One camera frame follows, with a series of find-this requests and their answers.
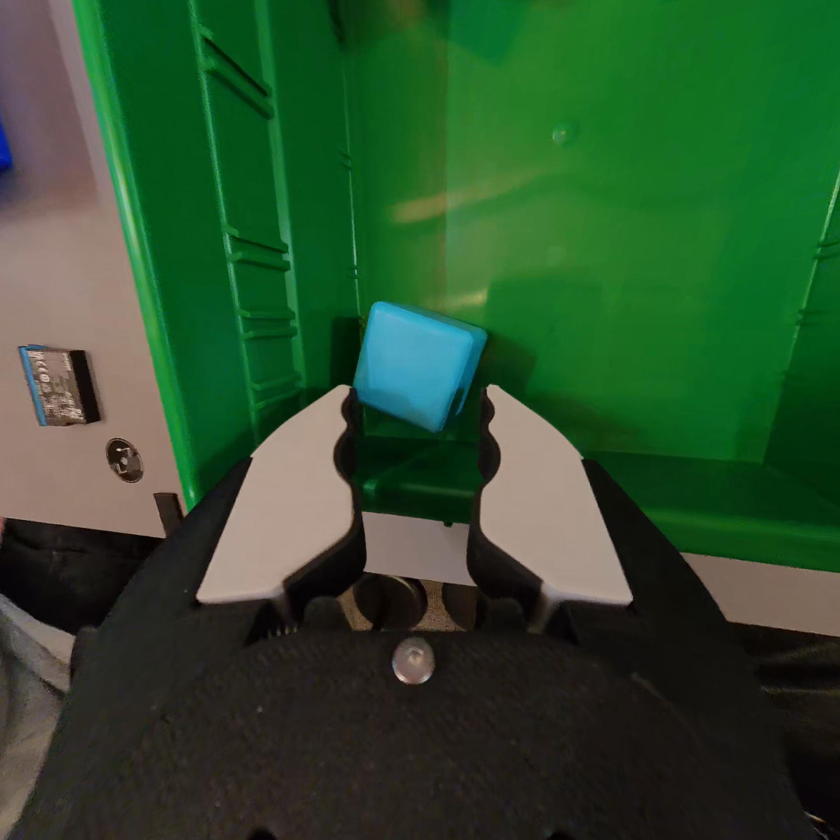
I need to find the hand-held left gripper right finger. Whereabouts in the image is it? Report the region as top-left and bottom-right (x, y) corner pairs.
(466, 385), (634, 634)

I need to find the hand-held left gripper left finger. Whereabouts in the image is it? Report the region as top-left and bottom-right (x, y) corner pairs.
(196, 385), (367, 626)

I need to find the blue cube block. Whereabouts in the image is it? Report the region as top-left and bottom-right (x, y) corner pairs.
(353, 301), (488, 433)

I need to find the green plastic bin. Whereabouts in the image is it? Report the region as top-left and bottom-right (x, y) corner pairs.
(71, 0), (840, 573)

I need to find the round black desk grommet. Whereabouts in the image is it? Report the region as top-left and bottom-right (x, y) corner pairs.
(105, 437), (144, 484)

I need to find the black strap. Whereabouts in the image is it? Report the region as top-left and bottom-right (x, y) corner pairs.
(153, 492), (186, 536)

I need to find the black camera battery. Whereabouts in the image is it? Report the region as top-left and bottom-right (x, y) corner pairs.
(18, 346), (102, 427)

